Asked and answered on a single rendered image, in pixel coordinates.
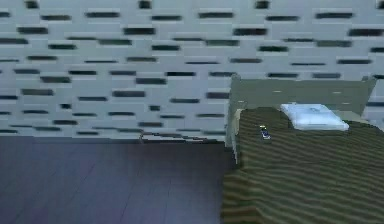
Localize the small blue object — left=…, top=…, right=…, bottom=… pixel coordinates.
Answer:
left=259, top=124, right=272, bottom=141

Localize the pale blue pillow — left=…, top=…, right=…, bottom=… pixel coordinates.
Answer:
left=279, top=103, right=350, bottom=132

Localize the bed with olive striped cover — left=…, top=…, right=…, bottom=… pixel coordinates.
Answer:
left=220, top=74, right=384, bottom=224

